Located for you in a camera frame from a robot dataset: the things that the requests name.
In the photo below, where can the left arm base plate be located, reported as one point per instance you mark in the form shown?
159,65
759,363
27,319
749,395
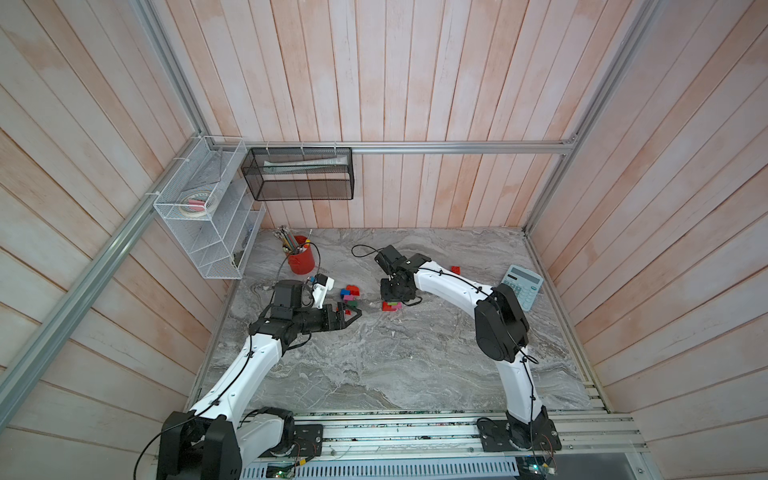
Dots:
299,442

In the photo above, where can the tape roll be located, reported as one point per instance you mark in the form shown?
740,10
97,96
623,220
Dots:
198,204

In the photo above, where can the white wire shelf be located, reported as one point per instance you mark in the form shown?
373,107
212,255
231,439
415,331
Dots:
220,245

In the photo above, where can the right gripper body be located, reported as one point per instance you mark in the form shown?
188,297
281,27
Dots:
389,292

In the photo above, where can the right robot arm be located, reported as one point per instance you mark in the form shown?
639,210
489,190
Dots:
501,332

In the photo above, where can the pens in cup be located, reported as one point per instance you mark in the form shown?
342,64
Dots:
291,244

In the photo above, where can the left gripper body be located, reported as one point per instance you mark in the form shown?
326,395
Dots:
323,319

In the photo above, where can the black mesh basket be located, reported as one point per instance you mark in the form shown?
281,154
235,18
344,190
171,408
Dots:
279,174

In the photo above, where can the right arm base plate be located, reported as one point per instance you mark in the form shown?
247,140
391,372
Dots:
513,435

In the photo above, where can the grey calculator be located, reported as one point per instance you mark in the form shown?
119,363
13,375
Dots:
525,283

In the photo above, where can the red pen cup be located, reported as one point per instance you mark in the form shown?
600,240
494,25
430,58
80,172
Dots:
301,261

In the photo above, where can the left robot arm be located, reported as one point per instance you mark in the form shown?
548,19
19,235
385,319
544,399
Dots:
217,437

